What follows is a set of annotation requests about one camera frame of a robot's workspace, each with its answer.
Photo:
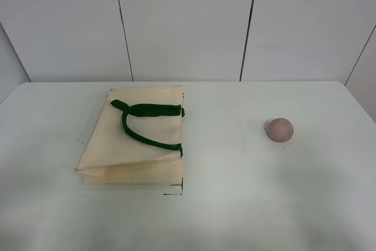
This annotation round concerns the pink peach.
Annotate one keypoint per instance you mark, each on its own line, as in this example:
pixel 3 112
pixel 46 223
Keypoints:
pixel 280 130

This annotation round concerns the cream linen bag green handles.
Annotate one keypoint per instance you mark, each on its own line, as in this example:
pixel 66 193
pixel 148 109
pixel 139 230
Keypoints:
pixel 137 139

